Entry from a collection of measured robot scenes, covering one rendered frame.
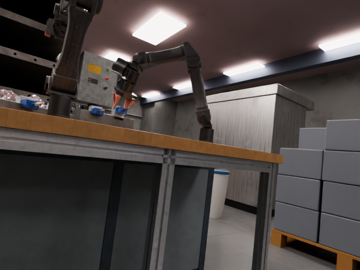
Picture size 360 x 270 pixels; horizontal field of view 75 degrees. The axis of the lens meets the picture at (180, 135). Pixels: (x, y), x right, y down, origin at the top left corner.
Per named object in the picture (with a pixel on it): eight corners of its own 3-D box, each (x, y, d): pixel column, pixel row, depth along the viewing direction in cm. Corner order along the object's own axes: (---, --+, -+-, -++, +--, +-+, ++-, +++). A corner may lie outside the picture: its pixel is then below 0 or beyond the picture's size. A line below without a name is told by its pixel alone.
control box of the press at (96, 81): (96, 237, 192) (121, 61, 203) (55, 242, 173) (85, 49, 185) (87, 228, 209) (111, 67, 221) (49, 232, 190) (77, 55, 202)
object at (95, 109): (108, 118, 101) (110, 105, 102) (97, 115, 98) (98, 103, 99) (98, 119, 112) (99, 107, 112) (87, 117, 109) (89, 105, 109)
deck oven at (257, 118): (306, 214, 398) (314, 102, 414) (265, 219, 327) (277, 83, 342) (235, 195, 518) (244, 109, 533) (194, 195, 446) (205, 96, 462)
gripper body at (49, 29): (47, 19, 97) (50, 11, 91) (74, 29, 103) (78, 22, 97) (45, 34, 97) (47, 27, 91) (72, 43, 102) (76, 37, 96)
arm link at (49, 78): (45, 76, 73) (48, 72, 68) (76, 83, 78) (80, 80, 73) (42, 96, 72) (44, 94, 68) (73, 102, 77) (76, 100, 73)
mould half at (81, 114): (132, 137, 118) (135, 111, 119) (77, 129, 102) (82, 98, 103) (96, 135, 157) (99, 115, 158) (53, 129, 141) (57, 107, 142)
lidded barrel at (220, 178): (233, 217, 313) (237, 172, 317) (207, 220, 282) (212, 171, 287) (207, 208, 350) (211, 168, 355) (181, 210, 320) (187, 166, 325)
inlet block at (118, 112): (133, 115, 108) (134, 104, 110) (122, 112, 105) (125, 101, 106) (119, 119, 118) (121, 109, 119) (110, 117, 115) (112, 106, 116)
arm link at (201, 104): (197, 126, 104) (185, 55, 107) (198, 127, 110) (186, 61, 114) (212, 123, 103) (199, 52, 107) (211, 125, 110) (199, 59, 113)
